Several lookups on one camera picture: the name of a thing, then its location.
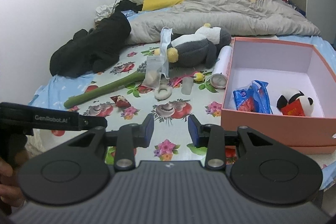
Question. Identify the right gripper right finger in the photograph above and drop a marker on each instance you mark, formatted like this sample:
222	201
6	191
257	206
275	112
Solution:
257	166

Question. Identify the white spray can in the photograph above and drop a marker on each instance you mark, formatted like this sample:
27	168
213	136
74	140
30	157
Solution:
219	76

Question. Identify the grey duvet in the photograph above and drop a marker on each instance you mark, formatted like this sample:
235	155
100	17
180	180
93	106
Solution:
238	17

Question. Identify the pink cardboard box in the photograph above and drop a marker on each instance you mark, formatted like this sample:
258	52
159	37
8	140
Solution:
284	65

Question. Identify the white cloth pile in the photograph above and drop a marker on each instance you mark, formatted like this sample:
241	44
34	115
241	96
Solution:
103	11

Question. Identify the red foil packet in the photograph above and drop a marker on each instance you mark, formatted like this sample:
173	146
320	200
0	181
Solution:
293	109

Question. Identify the black clothing pile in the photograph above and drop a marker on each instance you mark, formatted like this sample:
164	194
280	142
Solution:
92	51

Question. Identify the light blue bedsheet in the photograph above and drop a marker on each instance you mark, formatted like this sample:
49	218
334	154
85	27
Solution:
226	62

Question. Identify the green massage hammer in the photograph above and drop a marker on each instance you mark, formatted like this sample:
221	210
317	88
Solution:
138	75

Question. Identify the blue snack bag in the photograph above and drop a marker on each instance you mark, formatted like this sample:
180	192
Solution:
253	98

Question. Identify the person left hand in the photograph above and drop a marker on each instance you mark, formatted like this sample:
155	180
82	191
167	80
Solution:
11	193

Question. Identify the grey white penguin plush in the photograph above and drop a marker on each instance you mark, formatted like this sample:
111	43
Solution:
200	48

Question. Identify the small translucent cup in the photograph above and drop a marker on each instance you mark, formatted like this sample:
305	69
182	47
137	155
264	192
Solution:
187	85

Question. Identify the pink feather toy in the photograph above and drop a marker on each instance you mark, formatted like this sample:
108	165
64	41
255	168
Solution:
197	77

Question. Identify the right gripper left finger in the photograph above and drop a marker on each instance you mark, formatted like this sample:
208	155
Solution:
81	168

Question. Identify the blue surgical mask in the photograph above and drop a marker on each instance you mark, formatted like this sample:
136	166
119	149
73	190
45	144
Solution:
165	41

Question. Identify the small panda plush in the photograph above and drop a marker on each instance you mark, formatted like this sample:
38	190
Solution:
290	95

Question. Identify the clear zip bag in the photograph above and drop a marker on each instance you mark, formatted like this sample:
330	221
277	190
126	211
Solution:
156	67

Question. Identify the red triangular wrapper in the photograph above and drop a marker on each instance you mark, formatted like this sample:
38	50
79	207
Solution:
120	101

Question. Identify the floral plastic mat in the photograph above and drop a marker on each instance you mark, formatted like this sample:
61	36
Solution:
171	139

